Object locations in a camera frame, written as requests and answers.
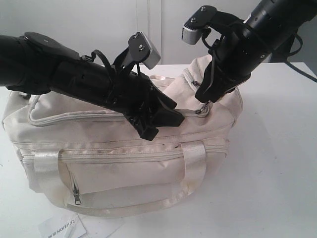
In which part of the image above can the cream fabric duffel bag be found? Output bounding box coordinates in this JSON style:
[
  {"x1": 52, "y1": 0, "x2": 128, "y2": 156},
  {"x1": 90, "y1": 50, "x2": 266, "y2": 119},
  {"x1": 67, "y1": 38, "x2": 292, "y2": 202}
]
[{"x1": 2, "y1": 55, "x2": 243, "y2": 218}]

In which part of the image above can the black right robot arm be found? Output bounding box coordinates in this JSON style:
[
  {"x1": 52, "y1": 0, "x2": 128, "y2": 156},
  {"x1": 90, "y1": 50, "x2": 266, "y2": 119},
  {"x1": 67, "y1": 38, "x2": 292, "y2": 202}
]
[{"x1": 185, "y1": 0, "x2": 317, "y2": 103}]

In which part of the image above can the gold zipper pull ring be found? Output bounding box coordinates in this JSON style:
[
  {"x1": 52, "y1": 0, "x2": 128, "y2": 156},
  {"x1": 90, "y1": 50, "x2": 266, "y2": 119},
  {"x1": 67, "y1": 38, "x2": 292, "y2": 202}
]
[{"x1": 197, "y1": 103, "x2": 211, "y2": 115}]

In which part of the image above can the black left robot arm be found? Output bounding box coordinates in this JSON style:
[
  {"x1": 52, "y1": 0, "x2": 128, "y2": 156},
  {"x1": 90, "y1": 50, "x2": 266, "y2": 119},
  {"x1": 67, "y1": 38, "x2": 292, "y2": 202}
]
[{"x1": 0, "y1": 32, "x2": 184, "y2": 141}]

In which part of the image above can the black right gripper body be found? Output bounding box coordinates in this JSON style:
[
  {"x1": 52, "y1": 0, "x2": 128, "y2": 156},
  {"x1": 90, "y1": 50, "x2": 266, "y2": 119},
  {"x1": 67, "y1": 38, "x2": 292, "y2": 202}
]
[{"x1": 201, "y1": 33, "x2": 265, "y2": 94}]

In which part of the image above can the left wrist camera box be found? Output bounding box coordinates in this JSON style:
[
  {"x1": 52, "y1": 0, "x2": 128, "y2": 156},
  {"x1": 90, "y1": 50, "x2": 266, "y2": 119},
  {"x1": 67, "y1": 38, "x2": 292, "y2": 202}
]
[{"x1": 113, "y1": 32, "x2": 160, "y2": 69}]

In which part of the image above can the white paper hang tag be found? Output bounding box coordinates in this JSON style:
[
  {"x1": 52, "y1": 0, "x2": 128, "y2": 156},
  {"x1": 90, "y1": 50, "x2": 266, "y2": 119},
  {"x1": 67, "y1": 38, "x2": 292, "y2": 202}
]
[{"x1": 38, "y1": 214, "x2": 87, "y2": 238}]

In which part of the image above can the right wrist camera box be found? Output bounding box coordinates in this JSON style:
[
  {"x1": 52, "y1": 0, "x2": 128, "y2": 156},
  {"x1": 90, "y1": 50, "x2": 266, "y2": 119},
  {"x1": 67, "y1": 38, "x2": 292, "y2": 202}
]
[{"x1": 182, "y1": 5, "x2": 244, "y2": 45}]

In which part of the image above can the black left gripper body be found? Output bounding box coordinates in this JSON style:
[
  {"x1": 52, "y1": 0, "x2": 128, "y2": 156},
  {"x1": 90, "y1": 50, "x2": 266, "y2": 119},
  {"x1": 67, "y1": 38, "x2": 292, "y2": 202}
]
[{"x1": 104, "y1": 69, "x2": 161, "y2": 124}]

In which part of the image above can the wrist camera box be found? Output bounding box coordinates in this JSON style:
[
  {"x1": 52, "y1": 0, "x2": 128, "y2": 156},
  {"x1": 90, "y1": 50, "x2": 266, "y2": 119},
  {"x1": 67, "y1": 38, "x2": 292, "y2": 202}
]
[
  {"x1": 113, "y1": 32, "x2": 160, "y2": 69},
  {"x1": 182, "y1": 5, "x2": 244, "y2": 45}
]

